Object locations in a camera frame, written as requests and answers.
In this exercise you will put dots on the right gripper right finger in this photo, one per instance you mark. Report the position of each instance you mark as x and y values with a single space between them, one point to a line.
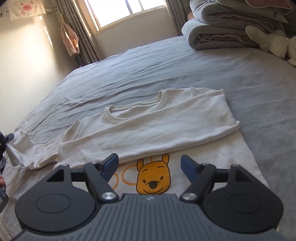
232 198

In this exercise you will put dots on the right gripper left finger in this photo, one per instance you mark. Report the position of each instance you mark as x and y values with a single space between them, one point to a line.
67 198

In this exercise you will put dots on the white Winnie the Pooh sweatshirt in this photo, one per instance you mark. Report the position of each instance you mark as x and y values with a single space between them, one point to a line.
149 137

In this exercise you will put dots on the person left hand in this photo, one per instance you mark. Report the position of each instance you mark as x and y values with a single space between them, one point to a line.
2 182

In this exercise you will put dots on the grey bed sheet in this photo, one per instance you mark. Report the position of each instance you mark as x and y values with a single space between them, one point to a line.
260 91

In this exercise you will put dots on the pink hanging towel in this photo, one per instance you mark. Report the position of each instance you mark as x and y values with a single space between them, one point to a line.
70 40

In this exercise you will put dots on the grey curtain left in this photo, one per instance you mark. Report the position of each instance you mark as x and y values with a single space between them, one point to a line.
88 49

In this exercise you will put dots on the grey curtain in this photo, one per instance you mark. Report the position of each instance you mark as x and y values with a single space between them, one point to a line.
88 49
178 11

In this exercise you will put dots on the window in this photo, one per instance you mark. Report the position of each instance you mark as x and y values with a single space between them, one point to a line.
106 13

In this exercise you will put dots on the white plush dog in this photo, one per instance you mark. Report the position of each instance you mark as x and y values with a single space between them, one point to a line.
276 43

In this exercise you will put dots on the folded grey quilt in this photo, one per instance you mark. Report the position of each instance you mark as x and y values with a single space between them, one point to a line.
221 24

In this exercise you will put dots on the grey curtain right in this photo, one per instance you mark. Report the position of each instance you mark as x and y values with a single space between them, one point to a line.
178 11

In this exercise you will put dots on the mauve pillow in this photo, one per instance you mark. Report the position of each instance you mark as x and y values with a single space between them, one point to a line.
282 4

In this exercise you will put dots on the wall hanging cloth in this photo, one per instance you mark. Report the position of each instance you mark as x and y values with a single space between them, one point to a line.
25 9

